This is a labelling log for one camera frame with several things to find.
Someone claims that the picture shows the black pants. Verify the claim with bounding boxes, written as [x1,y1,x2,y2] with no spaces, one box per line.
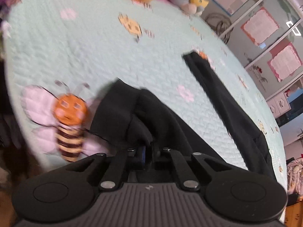
[88,51,277,183]

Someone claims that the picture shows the pink bordered wall poster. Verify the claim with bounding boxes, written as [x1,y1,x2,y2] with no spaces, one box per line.
[267,43,303,83]

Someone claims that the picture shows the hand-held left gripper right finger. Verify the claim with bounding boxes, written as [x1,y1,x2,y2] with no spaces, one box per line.
[151,146,234,192]

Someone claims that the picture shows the orange bordered wall poster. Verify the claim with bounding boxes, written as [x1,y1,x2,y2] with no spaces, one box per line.
[241,7,280,47]

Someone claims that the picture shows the sliding door wardrobe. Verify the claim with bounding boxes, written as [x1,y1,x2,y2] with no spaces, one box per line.
[201,0,303,105]

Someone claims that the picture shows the coiled hose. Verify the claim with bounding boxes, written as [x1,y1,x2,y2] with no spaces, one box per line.
[205,13,234,44]

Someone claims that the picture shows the white drawer cabinet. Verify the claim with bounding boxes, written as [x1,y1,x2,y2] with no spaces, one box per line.
[267,91,292,119]

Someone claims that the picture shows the floral folded comforter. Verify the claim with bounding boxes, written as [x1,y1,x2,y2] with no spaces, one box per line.
[286,158,303,194]

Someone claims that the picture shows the wooden desk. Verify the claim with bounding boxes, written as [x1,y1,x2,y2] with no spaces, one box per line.
[285,201,303,227]

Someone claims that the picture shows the grey plush toy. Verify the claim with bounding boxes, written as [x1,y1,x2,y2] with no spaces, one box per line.
[168,0,210,17]

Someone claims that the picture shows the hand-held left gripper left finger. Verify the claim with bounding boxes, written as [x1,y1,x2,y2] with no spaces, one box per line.
[63,146,147,192]

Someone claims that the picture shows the bee printed quilt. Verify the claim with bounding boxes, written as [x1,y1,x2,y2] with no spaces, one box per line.
[3,0,288,190]

